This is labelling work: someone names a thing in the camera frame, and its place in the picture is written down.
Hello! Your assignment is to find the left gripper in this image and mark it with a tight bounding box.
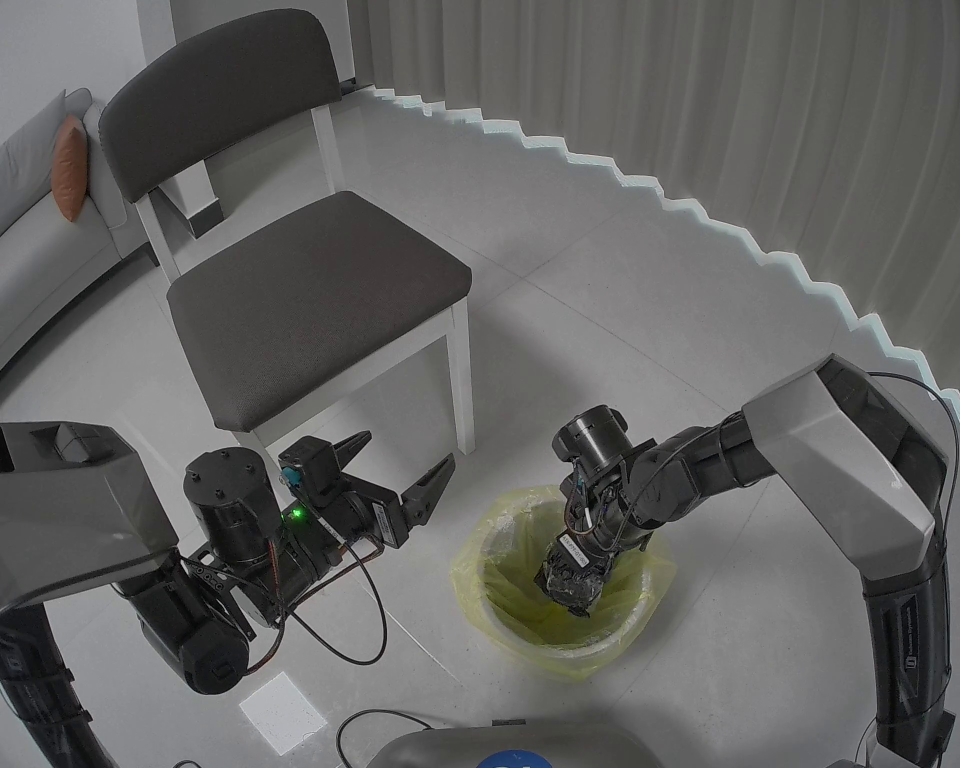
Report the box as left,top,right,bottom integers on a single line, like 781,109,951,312
315,429,457,562

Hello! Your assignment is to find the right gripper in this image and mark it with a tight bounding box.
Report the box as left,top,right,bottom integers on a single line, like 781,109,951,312
543,510,646,590

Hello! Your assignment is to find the black plastic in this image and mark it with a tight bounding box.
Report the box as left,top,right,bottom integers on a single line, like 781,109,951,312
532,558,603,621

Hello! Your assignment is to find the yellow plastic bag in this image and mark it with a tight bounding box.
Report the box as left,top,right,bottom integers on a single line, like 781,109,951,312
448,483,678,682

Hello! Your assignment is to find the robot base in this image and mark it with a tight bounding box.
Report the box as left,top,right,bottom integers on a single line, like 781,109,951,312
371,720,663,768

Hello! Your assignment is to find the white trash bin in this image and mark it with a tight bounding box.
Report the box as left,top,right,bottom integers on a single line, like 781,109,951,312
471,495,661,661

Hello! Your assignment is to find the dark grey white chair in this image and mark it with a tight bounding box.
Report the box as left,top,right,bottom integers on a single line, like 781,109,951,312
97,9,476,470

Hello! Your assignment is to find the pale grey sofa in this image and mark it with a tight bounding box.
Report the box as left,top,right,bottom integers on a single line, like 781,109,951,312
0,88,160,376

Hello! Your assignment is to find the orange cushion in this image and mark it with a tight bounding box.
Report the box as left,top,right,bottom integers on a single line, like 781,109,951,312
52,114,92,224

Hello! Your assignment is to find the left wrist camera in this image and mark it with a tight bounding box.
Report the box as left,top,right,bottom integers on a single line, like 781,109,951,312
277,436,336,505

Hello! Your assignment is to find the black cable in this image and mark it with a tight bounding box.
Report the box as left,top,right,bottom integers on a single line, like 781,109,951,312
288,547,391,665
335,708,436,765
862,371,960,421

